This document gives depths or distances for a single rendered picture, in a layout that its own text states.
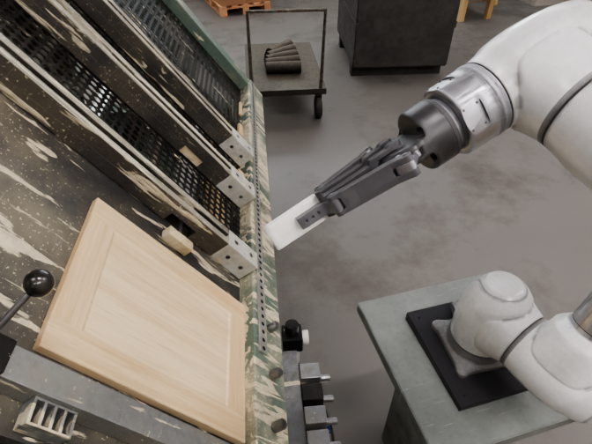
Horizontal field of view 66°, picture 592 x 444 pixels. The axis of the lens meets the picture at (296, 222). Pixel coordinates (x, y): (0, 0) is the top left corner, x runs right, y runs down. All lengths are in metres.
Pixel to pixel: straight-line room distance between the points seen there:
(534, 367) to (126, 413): 0.87
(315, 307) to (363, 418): 0.62
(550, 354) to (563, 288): 1.72
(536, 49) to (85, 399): 0.75
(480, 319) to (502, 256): 1.72
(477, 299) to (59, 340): 0.91
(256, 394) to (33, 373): 0.52
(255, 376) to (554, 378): 0.67
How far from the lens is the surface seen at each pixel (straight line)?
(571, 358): 1.17
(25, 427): 0.77
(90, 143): 1.12
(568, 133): 0.54
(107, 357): 0.88
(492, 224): 3.14
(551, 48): 0.57
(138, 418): 0.86
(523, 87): 0.55
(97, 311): 0.91
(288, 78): 3.99
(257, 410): 1.10
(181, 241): 1.16
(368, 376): 2.21
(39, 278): 0.68
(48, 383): 0.78
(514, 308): 1.20
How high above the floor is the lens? 1.88
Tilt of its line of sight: 40 degrees down
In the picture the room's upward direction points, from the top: straight up
